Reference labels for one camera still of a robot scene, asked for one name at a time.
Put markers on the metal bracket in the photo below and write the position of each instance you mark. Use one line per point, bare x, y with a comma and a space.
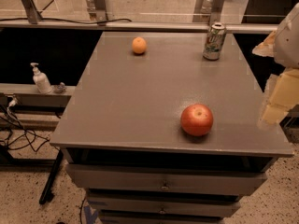
100, 10
207, 11
33, 16

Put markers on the middle metal bracket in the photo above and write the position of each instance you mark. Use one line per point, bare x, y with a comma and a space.
100, 10

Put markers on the orange fruit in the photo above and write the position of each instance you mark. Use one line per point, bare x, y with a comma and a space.
139, 45

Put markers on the grey drawer cabinet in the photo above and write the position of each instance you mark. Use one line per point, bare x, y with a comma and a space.
125, 111

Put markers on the black table leg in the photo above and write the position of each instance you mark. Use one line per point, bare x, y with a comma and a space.
47, 194

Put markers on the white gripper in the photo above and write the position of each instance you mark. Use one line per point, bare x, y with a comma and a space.
289, 42

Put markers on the grey drawer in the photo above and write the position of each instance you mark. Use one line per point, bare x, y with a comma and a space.
165, 180
162, 205

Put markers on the small grey metal object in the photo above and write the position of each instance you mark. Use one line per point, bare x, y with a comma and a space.
60, 88

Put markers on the green white soda can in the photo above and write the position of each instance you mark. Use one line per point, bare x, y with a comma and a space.
214, 41

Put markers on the top grey drawer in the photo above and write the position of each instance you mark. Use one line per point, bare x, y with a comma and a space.
165, 180

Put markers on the middle grey drawer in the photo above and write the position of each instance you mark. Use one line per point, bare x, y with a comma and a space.
162, 205

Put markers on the grey side shelf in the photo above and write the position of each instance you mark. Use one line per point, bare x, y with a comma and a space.
28, 95

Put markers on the red apple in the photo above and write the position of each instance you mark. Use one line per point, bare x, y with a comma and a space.
196, 120

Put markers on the right metal bracket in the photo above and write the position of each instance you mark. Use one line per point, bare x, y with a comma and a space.
207, 11

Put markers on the white pump dispenser bottle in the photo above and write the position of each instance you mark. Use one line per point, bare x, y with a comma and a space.
41, 80

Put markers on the left metal bracket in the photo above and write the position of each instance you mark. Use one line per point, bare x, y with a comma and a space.
33, 16

